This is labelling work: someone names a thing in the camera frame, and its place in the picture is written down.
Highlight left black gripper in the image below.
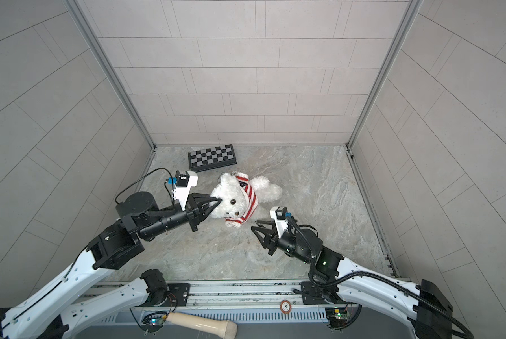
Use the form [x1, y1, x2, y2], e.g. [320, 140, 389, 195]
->
[135, 195, 221, 242]

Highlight white teddy bear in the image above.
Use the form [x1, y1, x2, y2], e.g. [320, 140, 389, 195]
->
[210, 172, 283, 227]

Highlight red white striped knit sweater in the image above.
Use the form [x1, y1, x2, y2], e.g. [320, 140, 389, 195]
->
[225, 172, 259, 227]

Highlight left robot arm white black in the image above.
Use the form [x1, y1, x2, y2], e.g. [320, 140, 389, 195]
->
[0, 192, 221, 338]

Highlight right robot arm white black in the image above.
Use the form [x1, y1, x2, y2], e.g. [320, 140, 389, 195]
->
[251, 217, 474, 338]

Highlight folded black white chessboard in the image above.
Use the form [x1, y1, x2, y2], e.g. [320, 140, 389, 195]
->
[188, 144, 237, 172]

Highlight round red white sticker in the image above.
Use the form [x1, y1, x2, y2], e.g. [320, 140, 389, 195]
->
[279, 299, 292, 314]

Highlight right green circuit board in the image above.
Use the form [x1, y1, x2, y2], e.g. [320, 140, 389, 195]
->
[325, 309, 349, 330]

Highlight green circuit board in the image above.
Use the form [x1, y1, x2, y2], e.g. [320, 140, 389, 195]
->
[142, 312, 168, 332]
[325, 309, 349, 330]

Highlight left green circuit board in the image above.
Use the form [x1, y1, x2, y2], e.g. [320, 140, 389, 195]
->
[142, 312, 168, 332]

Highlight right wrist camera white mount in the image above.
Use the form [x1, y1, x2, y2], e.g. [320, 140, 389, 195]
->
[269, 206, 291, 239]

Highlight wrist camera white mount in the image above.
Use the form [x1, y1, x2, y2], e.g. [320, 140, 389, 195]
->
[168, 171, 198, 210]
[269, 206, 291, 239]

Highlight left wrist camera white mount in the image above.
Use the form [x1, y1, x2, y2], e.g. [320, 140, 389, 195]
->
[168, 171, 198, 210]

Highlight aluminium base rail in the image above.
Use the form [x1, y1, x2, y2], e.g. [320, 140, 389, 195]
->
[66, 277, 419, 312]

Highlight beige wooden handle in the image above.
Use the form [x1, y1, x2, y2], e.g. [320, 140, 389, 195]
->
[166, 312, 237, 339]

